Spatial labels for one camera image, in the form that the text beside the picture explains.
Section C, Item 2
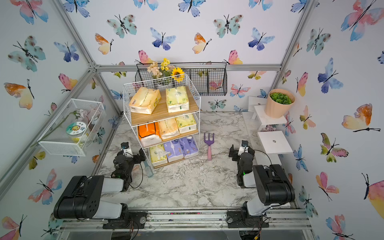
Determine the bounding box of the green-white tissue pack middle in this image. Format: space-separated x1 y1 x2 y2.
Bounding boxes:
175 114 197 134

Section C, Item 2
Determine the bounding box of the pink pot with green plant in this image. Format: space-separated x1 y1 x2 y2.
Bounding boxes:
265 89 296 118

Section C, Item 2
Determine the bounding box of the white wire wall basket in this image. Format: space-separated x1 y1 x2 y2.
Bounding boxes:
37 99 106 157

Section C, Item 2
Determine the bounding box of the yellow tissue pack bottom shelf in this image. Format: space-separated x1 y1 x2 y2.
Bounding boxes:
149 144 168 167

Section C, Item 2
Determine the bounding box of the purple and pink garden fork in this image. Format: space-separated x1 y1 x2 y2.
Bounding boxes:
204 133 215 161

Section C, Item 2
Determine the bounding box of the artificial flower bouquet in pot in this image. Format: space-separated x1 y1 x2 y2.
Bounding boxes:
147 58 186 86

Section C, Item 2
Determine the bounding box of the round green-lidded jar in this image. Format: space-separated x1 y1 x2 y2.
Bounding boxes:
66 122 87 144

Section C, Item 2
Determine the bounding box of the teal small brush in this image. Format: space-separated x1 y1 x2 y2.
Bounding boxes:
143 160 154 178

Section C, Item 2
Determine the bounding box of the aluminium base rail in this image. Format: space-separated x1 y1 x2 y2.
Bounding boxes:
58 208 316 240

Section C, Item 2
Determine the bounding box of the bright orange tissue pack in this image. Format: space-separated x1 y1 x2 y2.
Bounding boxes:
137 122 162 148

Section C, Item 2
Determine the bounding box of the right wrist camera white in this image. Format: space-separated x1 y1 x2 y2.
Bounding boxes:
238 140 249 156

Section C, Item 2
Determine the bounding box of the black wire wall basket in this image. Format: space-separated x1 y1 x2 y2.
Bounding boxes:
135 62 228 96

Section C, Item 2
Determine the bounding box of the white wire three-tier shelf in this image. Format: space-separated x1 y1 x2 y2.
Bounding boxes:
123 74 201 169

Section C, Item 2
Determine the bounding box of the artificial pink rose stem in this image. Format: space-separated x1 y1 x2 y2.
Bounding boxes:
31 109 103 147

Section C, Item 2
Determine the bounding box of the yellow-green tissue pack top shelf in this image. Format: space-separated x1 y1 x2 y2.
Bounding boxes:
166 86 190 113

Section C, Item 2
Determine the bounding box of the purple tissue pack right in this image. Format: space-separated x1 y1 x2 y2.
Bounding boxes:
179 136 199 159

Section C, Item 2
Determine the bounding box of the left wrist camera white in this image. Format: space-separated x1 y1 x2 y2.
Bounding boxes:
121 142 134 158

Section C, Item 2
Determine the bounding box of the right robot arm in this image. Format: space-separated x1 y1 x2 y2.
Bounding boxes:
229 142 296 219

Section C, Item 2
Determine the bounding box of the purple tissue pack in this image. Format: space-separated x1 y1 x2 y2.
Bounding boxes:
164 140 184 163
179 136 199 159

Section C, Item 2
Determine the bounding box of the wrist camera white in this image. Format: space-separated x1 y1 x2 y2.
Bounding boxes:
238 140 249 156
121 142 134 158

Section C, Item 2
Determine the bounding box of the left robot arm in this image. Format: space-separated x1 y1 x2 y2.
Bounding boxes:
53 149 146 221

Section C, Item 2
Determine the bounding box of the purple tissue pack left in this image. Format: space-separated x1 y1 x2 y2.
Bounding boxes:
164 140 184 163

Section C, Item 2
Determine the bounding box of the orange-yellow tissue pack top shelf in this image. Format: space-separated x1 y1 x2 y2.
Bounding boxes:
129 87 162 115

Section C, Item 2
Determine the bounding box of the pale orange tissue pack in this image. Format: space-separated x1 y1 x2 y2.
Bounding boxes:
158 118 180 141

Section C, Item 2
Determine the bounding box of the white stepped stand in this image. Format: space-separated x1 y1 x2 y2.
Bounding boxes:
243 97 293 166

